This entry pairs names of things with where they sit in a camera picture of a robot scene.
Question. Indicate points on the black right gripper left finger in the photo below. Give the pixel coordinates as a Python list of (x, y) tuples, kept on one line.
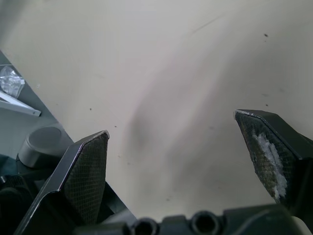
[(80, 176)]

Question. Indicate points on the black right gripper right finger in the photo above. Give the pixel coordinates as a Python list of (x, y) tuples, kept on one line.
[(274, 147)]

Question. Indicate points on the grey cylindrical robot joint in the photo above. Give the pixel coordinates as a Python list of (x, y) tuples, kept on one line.
[(40, 146)]

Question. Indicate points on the black ribbed robot part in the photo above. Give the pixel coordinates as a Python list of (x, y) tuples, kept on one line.
[(12, 193)]

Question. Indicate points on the white metal bar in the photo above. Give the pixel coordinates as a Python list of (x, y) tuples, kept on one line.
[(18, 105)]

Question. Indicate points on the clear crumpled plastic bag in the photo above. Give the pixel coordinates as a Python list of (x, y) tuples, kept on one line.
[(10, 80)]

